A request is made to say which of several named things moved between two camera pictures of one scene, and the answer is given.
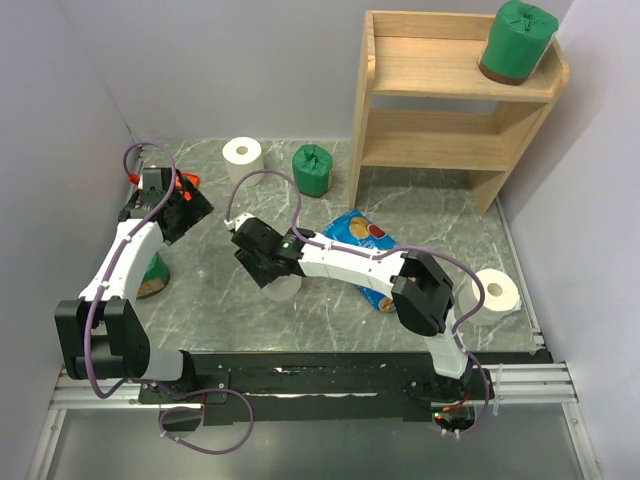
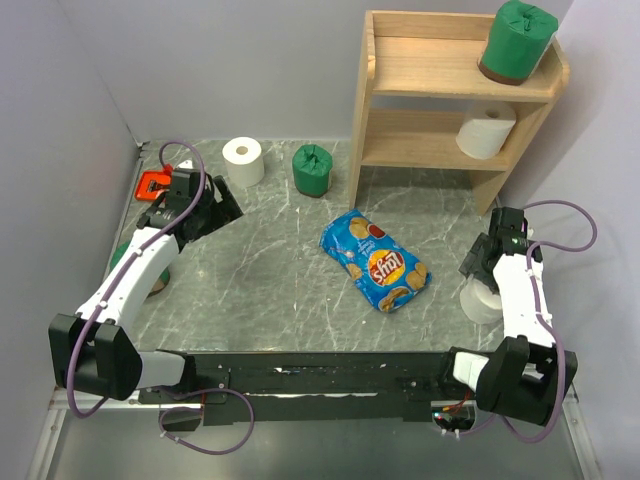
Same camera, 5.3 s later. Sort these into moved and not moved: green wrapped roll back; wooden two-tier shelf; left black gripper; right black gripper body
Moved: left black gripper; right black gripper body
Not moved: green wrapped roll back; wooden two-tier shelf
